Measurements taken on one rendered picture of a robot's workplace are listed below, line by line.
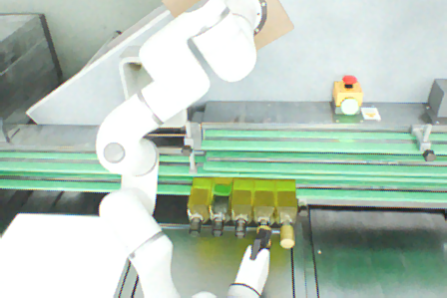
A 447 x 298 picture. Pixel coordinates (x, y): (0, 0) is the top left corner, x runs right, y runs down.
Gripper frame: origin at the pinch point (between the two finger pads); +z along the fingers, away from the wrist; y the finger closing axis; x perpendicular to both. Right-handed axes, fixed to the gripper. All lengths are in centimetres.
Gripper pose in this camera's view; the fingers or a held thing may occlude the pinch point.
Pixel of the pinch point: (263, 241)
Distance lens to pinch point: 100.6
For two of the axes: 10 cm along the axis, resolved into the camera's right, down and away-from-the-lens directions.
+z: 3.5, -5.5, 7.6
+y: -0.4, -8.2, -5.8
